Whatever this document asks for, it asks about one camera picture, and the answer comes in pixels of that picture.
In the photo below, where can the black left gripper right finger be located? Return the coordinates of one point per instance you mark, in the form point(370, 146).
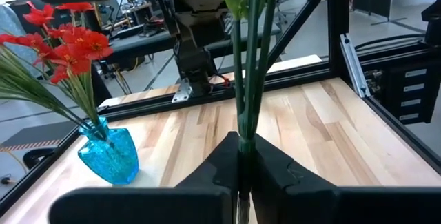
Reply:
point(327, 206)

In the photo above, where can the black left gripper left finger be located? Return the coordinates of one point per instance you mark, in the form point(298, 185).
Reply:
point(155, 206)

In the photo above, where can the orange artificial flower bunch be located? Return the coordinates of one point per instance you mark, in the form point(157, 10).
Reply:
point(249, 79)

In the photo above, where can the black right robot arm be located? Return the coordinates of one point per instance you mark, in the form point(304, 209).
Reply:
point(193, 55)

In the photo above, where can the turquoise glass vase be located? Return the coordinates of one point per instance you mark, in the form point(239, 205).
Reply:
point(110, 158)

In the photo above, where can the grey patterned partition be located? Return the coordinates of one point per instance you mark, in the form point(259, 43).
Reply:
point(10, 17)

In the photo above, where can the grey desk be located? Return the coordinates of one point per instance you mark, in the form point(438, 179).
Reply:
point(138, 45)

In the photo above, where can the black box with white labels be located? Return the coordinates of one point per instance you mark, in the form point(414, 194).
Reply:
point(389, 93)

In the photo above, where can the hazard-striped black floor mat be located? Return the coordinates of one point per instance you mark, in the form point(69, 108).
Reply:
point(34, 134)

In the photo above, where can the black aluminium table frame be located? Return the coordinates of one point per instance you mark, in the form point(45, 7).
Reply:
point(337, 27)

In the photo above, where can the silver aluminium bracket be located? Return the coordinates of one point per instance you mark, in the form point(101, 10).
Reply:
point(355, 69)

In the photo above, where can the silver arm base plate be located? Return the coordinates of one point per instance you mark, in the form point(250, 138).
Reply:
point(182, 93)

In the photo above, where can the black frame clamp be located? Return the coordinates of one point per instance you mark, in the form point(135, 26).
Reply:
point(34, 158)

